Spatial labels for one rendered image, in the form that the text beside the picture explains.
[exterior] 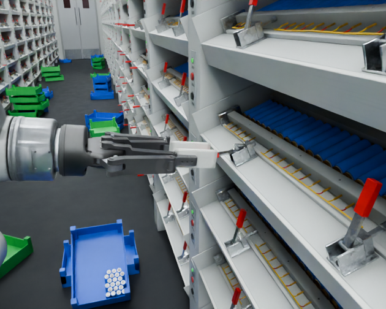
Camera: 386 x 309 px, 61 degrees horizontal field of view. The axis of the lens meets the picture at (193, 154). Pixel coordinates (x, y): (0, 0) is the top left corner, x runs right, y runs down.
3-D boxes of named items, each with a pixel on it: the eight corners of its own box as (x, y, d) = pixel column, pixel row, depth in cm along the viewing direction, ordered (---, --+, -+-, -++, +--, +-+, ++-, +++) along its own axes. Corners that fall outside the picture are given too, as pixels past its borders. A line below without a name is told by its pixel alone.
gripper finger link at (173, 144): (168, 159, 54) (167, 157, 55) (208, 160, 56) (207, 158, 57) (170, 141, 53) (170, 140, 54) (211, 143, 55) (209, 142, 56)
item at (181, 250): (194, 307, 104) (177, 278, 98) (160, 209, 158) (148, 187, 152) (250, 277, 106) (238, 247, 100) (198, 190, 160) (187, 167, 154)
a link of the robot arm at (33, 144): (9, 192, 43) (57, 192, 45) (5, 126, 40) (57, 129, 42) (22, 165, 52) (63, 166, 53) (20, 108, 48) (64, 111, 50)
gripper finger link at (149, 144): (100, 162, 50) (99, 159, 52) (168, 159, 55) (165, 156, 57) (102, 138, 49) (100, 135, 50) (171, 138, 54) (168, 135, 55)
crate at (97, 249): (130, 300, 123) (130, 292, 117) (73, 311, 118) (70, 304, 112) (122, 228, 141) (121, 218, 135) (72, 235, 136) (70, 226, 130)
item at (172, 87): (195, 137, 83) (174, 87, 77) (155, 91, 137) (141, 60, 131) (265, 103, 85) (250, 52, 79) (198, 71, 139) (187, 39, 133)
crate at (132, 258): (62, 288, 128) (59, 271, 125) (66, 255, 146) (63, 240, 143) (140, 273, 135) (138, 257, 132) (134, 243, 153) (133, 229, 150)
